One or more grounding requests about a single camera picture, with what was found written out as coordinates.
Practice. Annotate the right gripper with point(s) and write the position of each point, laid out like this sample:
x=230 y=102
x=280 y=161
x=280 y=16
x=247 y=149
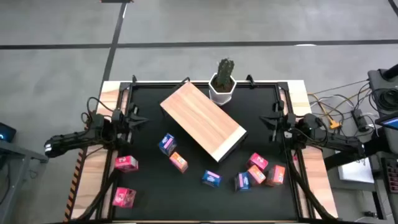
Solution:
x=280 y=130

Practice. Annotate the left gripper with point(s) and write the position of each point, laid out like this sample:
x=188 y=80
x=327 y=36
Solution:
x=129 y=137

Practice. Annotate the blue Frosted Flakes cereal box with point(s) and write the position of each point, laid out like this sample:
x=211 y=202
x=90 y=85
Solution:
x=168 y=144
x=211 y=178
x=242 y=181

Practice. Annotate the red Froot Loops cereal box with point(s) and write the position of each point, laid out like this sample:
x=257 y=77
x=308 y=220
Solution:
x=126 y=163
x=258 y=161
x=124 y=197

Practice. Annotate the orange Mini-Wheats cereal box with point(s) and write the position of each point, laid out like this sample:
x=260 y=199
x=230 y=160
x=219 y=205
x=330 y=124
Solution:
x=178 y=161
x=275 y=175
x=256 y=175

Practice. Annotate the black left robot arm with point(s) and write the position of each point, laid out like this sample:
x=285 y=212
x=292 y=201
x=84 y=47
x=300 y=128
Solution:
x=74 y=138

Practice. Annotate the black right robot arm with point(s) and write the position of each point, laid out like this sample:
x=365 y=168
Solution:
x=329 y=140

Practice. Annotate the green cactus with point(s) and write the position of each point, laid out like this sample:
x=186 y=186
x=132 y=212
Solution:
x=225 y=71

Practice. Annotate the black power strip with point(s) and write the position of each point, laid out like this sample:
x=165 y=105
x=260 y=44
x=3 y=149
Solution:
x=360 y=119

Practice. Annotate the yellow black hazard tape strip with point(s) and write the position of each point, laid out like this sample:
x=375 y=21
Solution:
x=74 y=186

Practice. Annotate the white flat box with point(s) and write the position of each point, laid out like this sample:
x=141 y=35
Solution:
x=354 y=169

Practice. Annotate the grey equipment cart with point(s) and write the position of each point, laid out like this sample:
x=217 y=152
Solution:
x=377 y=79

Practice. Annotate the tablet with blue screen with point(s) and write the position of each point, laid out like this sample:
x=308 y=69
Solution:
x=388 y=121

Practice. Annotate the grey metal desk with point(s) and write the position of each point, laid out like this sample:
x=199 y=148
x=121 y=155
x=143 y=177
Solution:
x=18 y=154

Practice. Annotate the black control panel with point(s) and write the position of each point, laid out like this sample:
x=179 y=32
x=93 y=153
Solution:
x=391 y=174

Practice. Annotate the black device with blue light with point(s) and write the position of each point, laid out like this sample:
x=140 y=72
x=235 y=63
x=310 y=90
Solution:
x=6 y=132

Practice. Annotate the black metal table frame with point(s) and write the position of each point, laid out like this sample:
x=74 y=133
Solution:
x=149 y=84

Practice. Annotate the black frame clamp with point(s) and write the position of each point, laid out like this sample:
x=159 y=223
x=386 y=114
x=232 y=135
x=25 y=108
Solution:
x=250 y=80
x=134 y=79

